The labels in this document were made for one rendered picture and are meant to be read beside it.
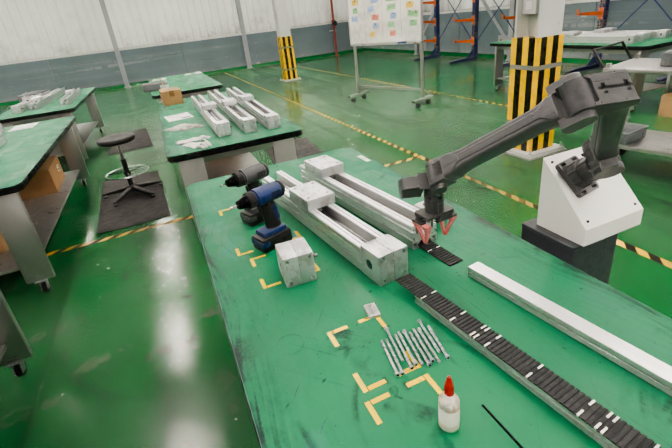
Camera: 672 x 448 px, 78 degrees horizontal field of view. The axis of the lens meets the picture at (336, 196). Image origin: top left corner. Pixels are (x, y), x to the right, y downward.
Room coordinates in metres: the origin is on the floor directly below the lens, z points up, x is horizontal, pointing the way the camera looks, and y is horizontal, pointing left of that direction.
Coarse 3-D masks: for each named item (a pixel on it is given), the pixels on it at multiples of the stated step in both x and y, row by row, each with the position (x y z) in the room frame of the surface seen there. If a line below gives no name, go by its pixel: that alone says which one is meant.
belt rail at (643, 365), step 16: (480, 272) 0.92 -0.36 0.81; (496, 272) 0.91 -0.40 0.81; (496, 288) 0.87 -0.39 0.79; (512, 288) 0.84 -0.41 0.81; (528, 304) 0.78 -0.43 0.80; (544, 304) 0.77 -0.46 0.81; (544, 320) 0.75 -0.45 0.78; (560, 320) 0.71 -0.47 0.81; (576, 320) 0.70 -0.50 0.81; (576, 336) 0.68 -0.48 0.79; (592, 336) 0.65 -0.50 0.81; (608, 336) 0.65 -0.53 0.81; (608, 352) 0.63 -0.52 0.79; (624, 352) 0.60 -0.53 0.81; (640, 352) 0.60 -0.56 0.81; (640, 368) 0.57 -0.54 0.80; (656, 368) 0.56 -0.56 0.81; (656, 384) 0.54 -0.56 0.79
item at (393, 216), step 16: (304, 176) 1.81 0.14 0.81; (336, 176) 1.67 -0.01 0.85; (336, 192) 1.53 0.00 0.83; (352, 192) 1.43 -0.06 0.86; (368, 192) 1.45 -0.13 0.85; (384, 192) 1.40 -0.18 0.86; (352, 208) 1.43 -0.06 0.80; (368, 208) 1.33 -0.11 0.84; (384, 208) 1.26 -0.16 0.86; (400, 208) 1.28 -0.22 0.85; (416, 208) 1.24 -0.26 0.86; (384, 224) 1.25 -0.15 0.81; (400, 224) 1.17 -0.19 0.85; (432, 224) 1.16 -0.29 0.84; (400, 240) 1.17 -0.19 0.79; (416, 240) 1.12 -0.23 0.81; (432, 240) 1.15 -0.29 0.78
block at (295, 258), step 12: (300, 240) 1.09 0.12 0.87; (276, 252) 1.08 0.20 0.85; (288, 252) 1.03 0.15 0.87; (300, 252) 1.02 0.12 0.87; (312, 252) 1.02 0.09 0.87; (288, 264) 1.00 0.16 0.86; (300, 264) 1.01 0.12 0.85; (312, 264) 1.02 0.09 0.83; (288, 276) 1.00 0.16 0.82; (300, 276) 1.01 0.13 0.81; (312, 276) 1.03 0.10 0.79
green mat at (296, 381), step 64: (192, 192) 1.86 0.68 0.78; (256, 256) 1.19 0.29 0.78; (320, 256) 1.14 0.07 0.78; (512, 256) 1.02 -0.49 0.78; (256, 320) 0.87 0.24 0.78; (320, 320) 0.84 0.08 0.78; (384, 320) 0.81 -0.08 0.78; (512, 320) 0.76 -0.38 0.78; (640, 320) 0.71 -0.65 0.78; (256, 384) 0.66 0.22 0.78; (320, 384) 0.64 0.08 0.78; (384, 384) 0.62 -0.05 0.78; (512, 384) 0.58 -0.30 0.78; (576, 384) 0.57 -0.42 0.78; (640, 384) 0.55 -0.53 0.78
